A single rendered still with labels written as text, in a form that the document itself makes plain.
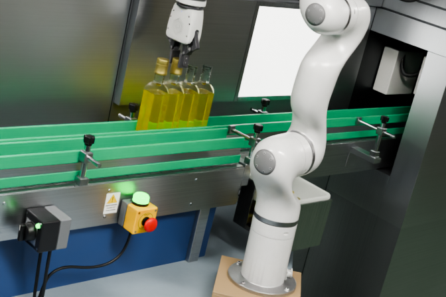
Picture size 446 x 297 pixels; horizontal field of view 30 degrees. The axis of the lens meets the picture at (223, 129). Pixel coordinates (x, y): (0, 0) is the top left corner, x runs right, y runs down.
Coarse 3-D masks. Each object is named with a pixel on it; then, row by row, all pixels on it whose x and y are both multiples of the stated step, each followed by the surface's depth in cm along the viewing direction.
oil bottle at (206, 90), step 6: (198, 84) 242; (204, 84) 242; (210, 84) 244; (204, 90) 242; (210, 90) 243; (204, 96) 242; (210, 96) 244; (198, 102) 242; (204, 102) 243; (210, 102) 245; (198, 108) 243; (204, 108) 244; (210, 108) 246; (198, 114) 244; (204, 114) 245; (198, 120) 244; (204, 120) 246; (192, 126) 244; (198, 126) 245
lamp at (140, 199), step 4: (136, 192) 217; (140, 192) 217; (144, 192) 217; (136, 196) 215; (140, 196) 215; (144, 196) 216; (148, 196) 216; (132, 200) 216; (136, 200) 215; (140, 200) 215; (144, 200) 215; (148, 200) 216; (136, 204) 215; (140, 204) 215; (144, 204) 216; (148, 204) 217
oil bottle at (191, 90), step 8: (184, 80) 240; (184, 88) 238; (192, 88) 239; (184, 96) 238; (192, 96) 239; (184, 104) 239; (192, 104) 241; (184, 112) 239; (192, 112) 242; (184, 120) 241; (192, 120) 243
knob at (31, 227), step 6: (30, 222) 195; (24, 228) 193; (30, 228) 193; (36, 228) 194; (18, 234) 194; (24, 234) 194; (30, 234) 193; (36, 234) 194; (18, 240) 194; (24, 240) 195; (30, 240) 195
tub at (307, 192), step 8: (296, 184) 260; (304, 184) 258; (312, 184) 256; (296, 192) 260; (304, 192) 258; (312, 192) 256; (320, 192) 254; (304, 200) 242; (312, 200) 244; (320, 200) 247
